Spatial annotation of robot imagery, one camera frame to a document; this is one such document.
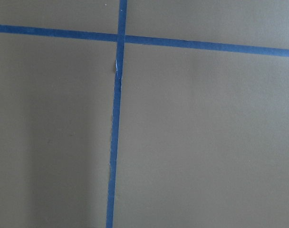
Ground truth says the brown paper table cover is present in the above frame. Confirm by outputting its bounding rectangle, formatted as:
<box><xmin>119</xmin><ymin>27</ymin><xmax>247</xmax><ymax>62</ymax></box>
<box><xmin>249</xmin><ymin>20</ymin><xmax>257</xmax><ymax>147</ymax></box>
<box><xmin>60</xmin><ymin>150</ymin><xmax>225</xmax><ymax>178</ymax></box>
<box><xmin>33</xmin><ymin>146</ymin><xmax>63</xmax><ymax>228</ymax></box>
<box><xmin>0</xmin><ymin>0</ymin><xmax>289</xmax><ymax>228</ymax></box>

